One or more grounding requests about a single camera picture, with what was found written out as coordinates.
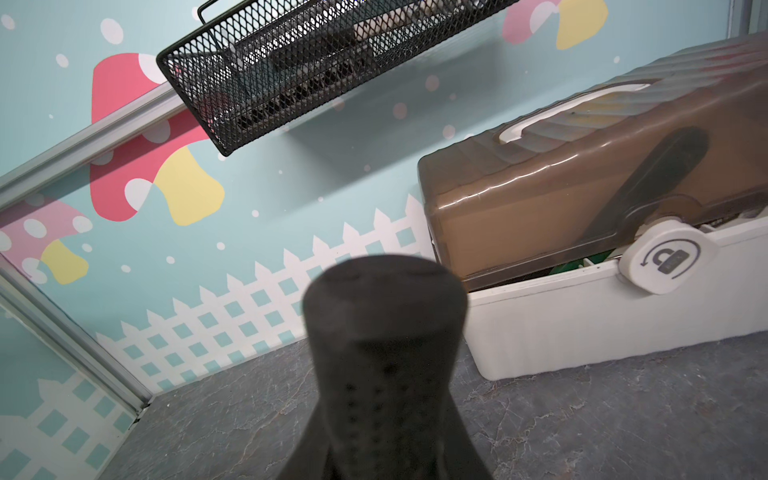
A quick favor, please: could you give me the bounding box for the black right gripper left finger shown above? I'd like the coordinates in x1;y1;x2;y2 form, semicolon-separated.
277;413;336;480

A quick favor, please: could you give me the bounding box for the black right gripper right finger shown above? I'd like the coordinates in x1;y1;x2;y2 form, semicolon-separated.
440;401;493;480

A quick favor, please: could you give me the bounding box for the white storage box brown lid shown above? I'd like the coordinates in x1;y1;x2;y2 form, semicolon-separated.
418;33;767;380

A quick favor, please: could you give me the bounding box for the socket set in black basket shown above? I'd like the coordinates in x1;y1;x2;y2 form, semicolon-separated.
210;1;491;133

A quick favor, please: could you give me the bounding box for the black wire mesh basket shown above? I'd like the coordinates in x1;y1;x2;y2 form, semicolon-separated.
156;0;510;156

